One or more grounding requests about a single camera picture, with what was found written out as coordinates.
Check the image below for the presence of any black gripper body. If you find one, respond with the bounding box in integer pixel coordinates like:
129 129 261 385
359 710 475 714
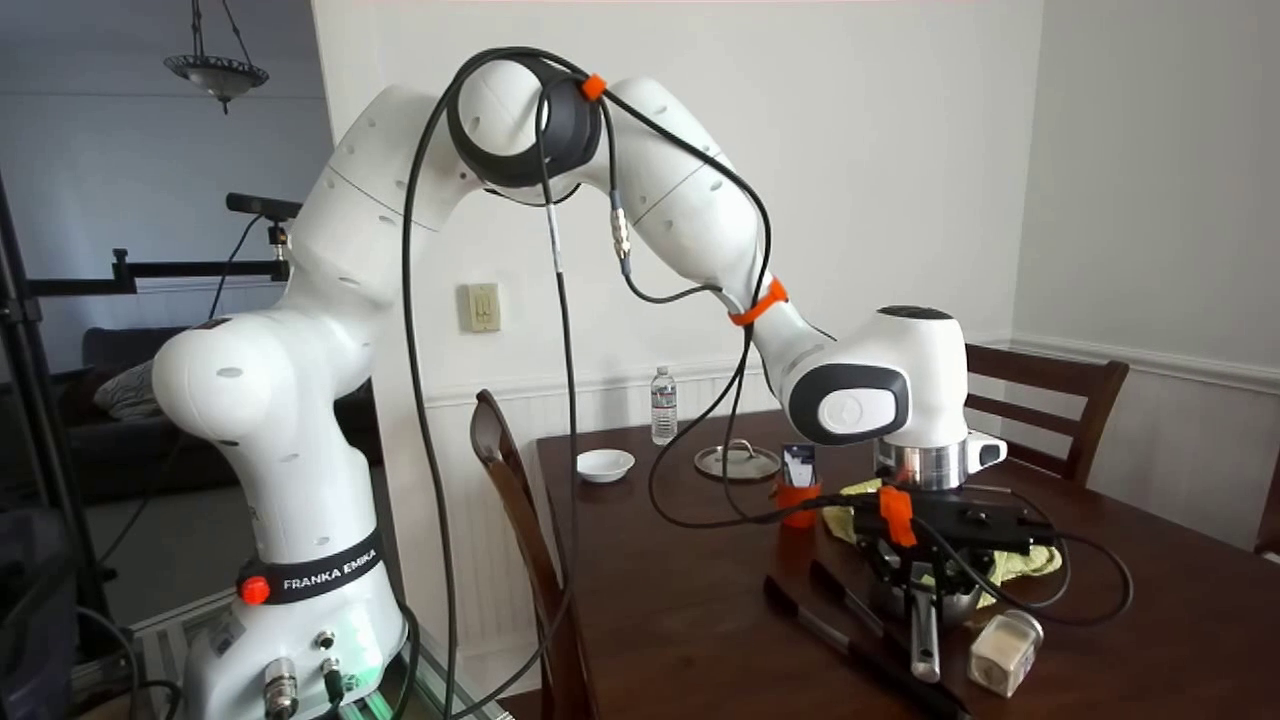
871 490 968 583

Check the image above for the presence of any round silver pot lid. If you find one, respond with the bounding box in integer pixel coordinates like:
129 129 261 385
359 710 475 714
687 437 785 484

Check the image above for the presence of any short black marker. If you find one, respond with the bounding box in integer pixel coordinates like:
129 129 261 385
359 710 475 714
809 557 899 651

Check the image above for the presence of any long black marker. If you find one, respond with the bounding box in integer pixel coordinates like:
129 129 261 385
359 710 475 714
760 574 974 720

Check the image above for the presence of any small clear plastic box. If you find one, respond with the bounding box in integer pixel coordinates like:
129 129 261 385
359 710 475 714
964 608 1048 699

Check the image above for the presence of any small orange cup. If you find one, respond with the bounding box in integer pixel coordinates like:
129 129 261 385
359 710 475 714
777 482 828 537

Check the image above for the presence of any blue capped marker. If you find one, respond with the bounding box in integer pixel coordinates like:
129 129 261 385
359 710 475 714
780 441 821 491

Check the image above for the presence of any dark wooden dining chair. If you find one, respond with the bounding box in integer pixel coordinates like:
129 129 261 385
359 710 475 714
468 385 594 720
964 341 1133 491

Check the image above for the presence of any clear plastic water bottle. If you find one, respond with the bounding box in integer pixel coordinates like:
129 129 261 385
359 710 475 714
647 365 681 447

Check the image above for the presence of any white ceramic bowl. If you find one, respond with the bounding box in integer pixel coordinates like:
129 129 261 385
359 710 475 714
572 443 642 490

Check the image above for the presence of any dark sofa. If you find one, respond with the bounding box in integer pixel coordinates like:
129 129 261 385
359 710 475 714
53 326 393 508

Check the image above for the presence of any hanging ceiling lamp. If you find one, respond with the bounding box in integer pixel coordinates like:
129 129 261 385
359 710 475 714
162 0 274 116

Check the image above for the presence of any black tripod boom stand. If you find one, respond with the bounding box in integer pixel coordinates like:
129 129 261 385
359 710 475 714
0 178 292 675

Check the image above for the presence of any beige wall light switch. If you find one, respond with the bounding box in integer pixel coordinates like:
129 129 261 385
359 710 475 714
458 277 509 341

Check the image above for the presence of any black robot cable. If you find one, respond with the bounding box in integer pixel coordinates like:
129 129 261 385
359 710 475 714
398 46 1139 720

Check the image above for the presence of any black camera on stand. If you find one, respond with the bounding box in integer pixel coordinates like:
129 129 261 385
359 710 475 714
219 190 304 251

